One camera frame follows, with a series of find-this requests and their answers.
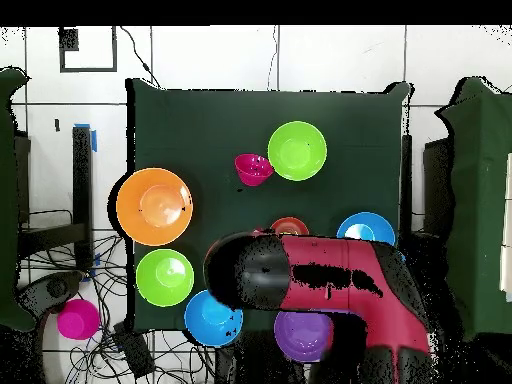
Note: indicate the large orange plastic bowl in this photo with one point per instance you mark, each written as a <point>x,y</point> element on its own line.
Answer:
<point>154,206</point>

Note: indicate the blue tape strip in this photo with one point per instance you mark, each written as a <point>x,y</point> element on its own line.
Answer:
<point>94,142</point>

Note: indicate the green cloth side table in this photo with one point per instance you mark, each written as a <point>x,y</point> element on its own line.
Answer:
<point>480,200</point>
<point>8,200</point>

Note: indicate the pink plastic bowl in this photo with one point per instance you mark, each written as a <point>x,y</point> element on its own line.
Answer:
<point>252,170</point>

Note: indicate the black cabinet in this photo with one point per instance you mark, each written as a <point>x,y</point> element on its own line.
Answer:
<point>438,188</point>

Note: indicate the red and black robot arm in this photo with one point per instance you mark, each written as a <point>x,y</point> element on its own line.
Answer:
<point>320,256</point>

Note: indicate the blue plastic bowl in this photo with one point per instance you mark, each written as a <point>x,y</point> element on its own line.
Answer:
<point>376,226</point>
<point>210,324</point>

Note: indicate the black square floor frame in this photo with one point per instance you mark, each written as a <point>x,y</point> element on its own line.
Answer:
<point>68,40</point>

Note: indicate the black power brick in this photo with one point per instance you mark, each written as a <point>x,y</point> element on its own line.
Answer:
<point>134,352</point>

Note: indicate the dark green table cloth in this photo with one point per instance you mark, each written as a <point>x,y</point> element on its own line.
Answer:
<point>240,112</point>

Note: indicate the red-orange plastic bowl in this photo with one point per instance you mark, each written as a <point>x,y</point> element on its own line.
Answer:
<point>290,224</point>

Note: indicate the dark grey chair base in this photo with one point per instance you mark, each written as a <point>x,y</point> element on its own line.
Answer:
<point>56,288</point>

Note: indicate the white round stool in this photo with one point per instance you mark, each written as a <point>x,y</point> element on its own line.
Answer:
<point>54,360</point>

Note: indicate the pink plastic cup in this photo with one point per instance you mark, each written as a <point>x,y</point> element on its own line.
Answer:
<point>78,320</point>

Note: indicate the black stand frame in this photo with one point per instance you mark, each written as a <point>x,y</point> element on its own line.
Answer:
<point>82,180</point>
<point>407,200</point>

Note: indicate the green plastic bowl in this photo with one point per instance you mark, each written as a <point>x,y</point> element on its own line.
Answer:
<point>297,151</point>
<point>164,278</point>

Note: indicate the purple plastic bowl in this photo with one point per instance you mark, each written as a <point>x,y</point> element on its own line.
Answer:
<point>302,336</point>

